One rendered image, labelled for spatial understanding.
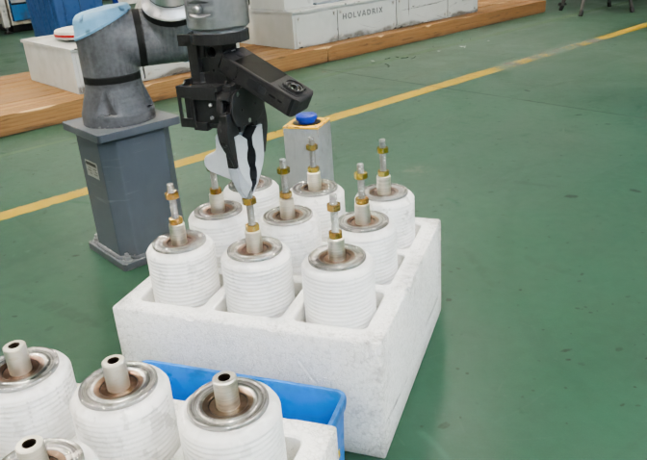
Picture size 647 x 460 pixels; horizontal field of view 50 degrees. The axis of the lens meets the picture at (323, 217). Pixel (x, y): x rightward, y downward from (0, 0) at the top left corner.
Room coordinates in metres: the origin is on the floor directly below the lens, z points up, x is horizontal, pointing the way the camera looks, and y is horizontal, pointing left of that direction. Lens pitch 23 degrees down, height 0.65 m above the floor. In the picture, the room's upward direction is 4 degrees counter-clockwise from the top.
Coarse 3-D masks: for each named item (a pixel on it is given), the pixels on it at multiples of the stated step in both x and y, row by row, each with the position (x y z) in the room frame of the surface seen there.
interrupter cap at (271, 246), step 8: (240, 240) 0.88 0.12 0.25; (264, 240) 0.87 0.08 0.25; (272, 240) 0.87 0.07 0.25; (232, 248) 0.85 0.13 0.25; (240, 248) 0.85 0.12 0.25; (264, 248) 0.85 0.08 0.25; (272, 248) 0.84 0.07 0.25; (280, 248) 0.84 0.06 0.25; (232, 256) 0.83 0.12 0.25; (240, 256) 0.83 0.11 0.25; (248, 256) 0.82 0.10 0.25; (256, 256) 0.82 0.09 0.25; (264, 256) 0.82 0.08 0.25; (272, 256) 0.82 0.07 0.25
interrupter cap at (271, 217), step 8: (272, 208) 0.99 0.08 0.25; (296, 208) 0.98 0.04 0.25; (304, 208) 0.98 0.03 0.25; (264, 216) 0.96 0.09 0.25; (272, 216) 0.96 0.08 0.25; (296, 216) 0.96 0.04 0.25; (304, 216) 0.95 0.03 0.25; (312, 216) 0.95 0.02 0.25; (272, 224) 0.93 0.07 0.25; (280, 224) 0.92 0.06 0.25; (288, 224) 0.92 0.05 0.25; (296, 224) 0.92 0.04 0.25
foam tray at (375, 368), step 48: (432, 240) 1.00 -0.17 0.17; (144, 288) 0.90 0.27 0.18; (384, 288) 0.84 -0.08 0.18; (432, 288) 1.00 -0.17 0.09; (144, 336) 0.83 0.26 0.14; (192, 336) 0.80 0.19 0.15; (240, 336) 0.78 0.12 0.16; (288, 336) 0.75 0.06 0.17; (336, 336) 0.73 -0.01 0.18; (384, 336) 0.73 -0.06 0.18; (336, 384) 0.73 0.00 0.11; (384, 384) 0.72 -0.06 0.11; (384, 432) 0.71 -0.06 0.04
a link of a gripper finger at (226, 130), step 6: (228, 108) 0.82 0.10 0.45; (222, 114) 0.81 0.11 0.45; (228, 114) 0.81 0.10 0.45; (222, 120) 0.81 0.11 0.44; (228, 120) 0.81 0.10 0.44; (222, 126) 0.81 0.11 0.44; (228, 126) 0.81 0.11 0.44; (234, 126) 0.82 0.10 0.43; (222, 132) 0.81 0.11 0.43; (228, 132) 0.81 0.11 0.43; (234, 132) 0.82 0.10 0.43; (222, 138) 0.81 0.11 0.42; (228, 138) 0.80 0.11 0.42; (222, 144) 0.81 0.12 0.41; (228, 144) 0.80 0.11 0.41; (234, 144) 0.81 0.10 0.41; (228, 150) 0.81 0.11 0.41; (234, 150) 0.81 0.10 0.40; (228, 156) 0.81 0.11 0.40; (234, 156) 0.81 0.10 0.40; (228, 162) 0.82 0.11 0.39; (234, 162) 0.81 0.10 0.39; (234, 168) 0.82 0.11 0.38
